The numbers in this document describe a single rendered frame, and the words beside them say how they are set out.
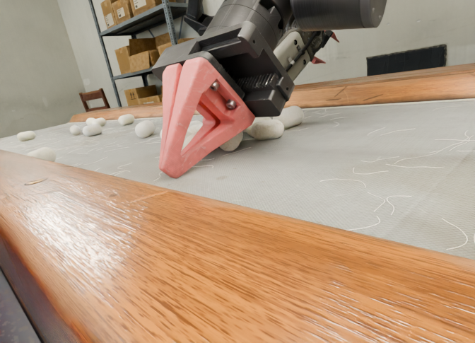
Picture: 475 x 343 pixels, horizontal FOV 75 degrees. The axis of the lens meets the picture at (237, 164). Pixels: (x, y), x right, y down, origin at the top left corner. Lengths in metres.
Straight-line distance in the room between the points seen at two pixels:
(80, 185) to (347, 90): 0.34
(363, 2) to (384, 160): 0.11
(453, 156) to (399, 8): 2.13
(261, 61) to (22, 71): 4.81
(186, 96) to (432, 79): 0.27
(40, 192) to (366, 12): 0.23
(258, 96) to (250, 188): 0.08
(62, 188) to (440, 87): 0.35
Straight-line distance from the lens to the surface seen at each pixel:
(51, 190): 0.18
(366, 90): 0.41
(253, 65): 0.23
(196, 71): 0.21
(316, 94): 0.44
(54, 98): 5.05
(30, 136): 0.87
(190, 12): 1.50
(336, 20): 0.27
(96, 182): 0.17
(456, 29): 2.26
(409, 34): 2.29
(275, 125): 0.28
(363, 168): 0.19
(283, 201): 0.15
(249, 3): 0.27
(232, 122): 0.24
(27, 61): 5.03
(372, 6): 0.26
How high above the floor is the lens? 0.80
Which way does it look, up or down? 16 degrees down
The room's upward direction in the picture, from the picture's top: 11 degrees counter-clockwise
